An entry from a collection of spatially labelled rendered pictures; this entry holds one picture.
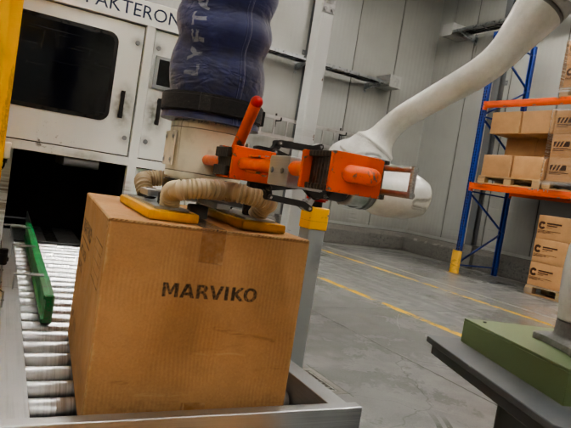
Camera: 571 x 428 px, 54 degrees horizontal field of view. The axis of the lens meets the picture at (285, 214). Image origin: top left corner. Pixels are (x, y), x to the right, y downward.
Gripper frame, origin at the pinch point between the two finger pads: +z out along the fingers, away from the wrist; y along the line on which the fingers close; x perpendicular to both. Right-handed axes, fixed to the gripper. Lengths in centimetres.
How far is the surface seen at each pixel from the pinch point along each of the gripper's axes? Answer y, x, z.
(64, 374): 55, 39, 20
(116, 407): 48, 7, 15
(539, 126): -159, 510, -684
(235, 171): 1.6, -2.3, 3.4
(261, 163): -0.3, -12.8, 3.5
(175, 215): 11.7, 10.0, 9.2
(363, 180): 0.3, -38.9, 1.7
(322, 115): -155, 908, -524
